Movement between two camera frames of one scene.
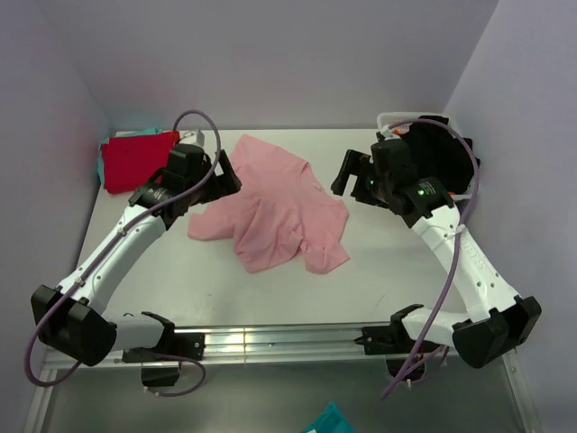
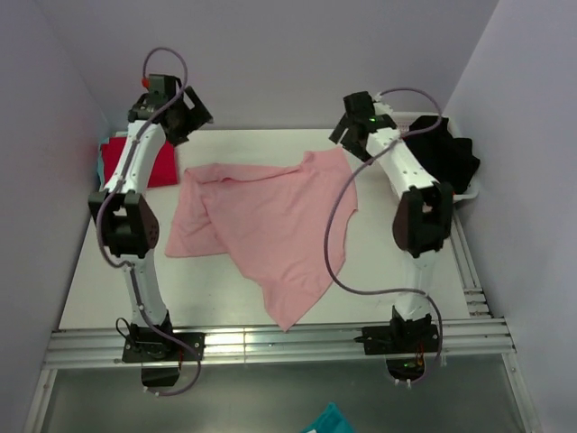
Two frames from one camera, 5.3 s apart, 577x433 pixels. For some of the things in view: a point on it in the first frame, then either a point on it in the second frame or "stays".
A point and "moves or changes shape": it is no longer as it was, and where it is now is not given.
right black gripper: (358, 164) → (339, 129)
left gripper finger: (228, 181) → (200, 113)
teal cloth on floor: (330, 421) stays
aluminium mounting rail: (314, 344) stays
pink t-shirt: (279, 214) moves or changes shape
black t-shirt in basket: (438, 152) stays
